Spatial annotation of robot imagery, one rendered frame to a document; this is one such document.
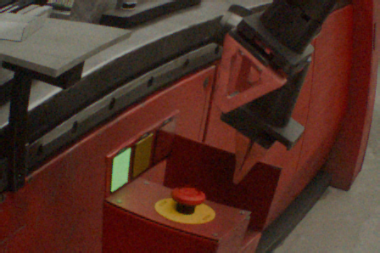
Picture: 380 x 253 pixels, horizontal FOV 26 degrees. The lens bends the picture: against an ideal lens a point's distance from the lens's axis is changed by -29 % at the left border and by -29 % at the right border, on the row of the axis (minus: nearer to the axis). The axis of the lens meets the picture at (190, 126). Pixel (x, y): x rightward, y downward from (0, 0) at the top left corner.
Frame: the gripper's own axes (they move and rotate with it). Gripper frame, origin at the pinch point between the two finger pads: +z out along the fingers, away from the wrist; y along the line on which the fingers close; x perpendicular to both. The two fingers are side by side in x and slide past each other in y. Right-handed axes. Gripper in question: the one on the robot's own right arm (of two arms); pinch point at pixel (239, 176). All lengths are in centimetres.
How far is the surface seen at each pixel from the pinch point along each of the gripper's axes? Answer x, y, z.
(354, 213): -172, -21, 78
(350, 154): -190, -5, 67
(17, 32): 24.7, 30.2, -13.2
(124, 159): 10.4, 11.0, 0.5
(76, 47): 25.8, 17.5, -16.1
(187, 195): 10.9, 2.4, -0.1
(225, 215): 7.4, -2.2, 1.8
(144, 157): 4.2, 10.5, 2.1
